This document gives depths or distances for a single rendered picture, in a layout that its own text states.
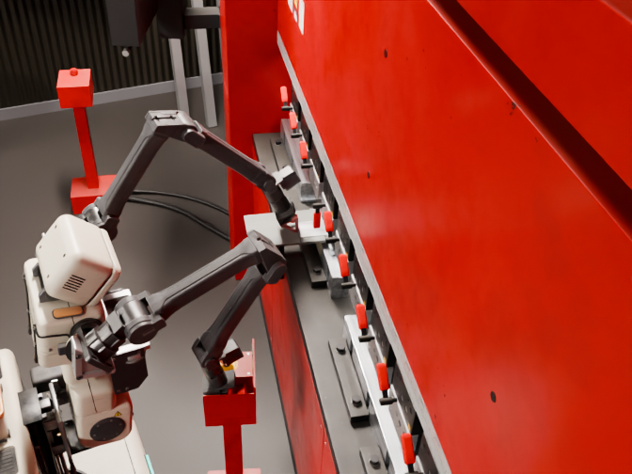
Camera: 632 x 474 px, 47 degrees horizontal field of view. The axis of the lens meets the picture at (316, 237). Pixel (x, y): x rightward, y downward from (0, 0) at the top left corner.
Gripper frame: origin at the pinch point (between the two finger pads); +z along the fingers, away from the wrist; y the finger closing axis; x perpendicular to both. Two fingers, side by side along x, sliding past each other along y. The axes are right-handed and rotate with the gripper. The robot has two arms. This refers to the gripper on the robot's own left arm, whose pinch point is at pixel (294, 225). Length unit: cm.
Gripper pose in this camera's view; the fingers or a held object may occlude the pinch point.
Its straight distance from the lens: 250.7
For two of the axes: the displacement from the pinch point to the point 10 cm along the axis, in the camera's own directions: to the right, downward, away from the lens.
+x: -8.9, 4.4, 1.2
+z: 4.1, 6.5, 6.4
